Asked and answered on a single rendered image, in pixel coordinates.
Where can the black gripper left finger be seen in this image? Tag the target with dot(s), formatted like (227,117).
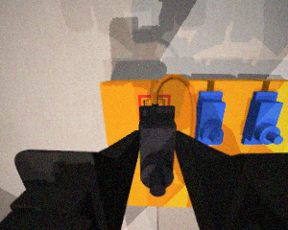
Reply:
(107,175)

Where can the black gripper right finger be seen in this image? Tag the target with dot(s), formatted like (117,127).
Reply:
(217,182)

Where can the black micro servo with brown cable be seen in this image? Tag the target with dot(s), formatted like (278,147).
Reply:
(157,139)

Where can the orange flat deck plate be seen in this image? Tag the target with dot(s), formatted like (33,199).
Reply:
(232,116)

